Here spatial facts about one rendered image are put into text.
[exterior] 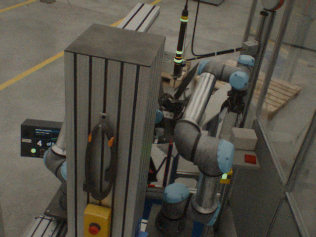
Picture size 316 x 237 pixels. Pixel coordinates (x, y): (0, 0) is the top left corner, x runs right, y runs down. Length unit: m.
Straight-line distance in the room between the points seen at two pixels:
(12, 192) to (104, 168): 2.39
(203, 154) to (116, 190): 0.34
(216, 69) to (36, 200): 2.28
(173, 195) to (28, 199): 1.98
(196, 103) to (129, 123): 0.45
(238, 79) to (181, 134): 0.36
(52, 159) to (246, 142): 1.44
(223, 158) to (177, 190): 0.44
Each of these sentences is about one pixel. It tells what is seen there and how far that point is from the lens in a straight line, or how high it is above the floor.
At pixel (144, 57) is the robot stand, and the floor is 2.03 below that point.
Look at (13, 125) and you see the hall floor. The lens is 4.42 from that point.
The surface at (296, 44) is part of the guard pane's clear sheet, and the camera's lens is 2.51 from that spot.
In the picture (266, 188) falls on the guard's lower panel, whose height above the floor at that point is 0.78.
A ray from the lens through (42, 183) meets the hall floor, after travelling 3.64.
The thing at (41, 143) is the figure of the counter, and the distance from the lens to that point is 2.17.
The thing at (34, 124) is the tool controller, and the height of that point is 1.25.
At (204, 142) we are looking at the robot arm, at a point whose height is 1.66.
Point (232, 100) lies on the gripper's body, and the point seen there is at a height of 1.62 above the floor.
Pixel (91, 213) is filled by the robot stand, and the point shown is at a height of 1.46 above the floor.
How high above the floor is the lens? 2.46
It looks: 33 degrees down
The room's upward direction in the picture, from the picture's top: 8 degrees clockwise
